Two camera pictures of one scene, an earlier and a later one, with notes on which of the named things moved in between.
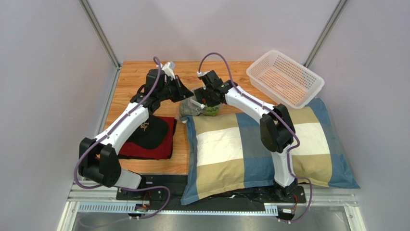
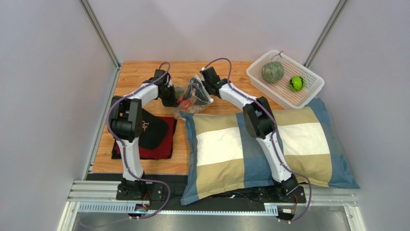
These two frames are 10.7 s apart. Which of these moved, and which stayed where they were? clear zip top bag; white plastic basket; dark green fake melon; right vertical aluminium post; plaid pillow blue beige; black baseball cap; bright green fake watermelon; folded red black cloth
Moved: clear zip top bag; bright green fake watermelon; dark green fake melon
Stayed: right vertical aluminium post; plaid pillow blue beige; folded red black cloth; white plastic basket; black baseball cap
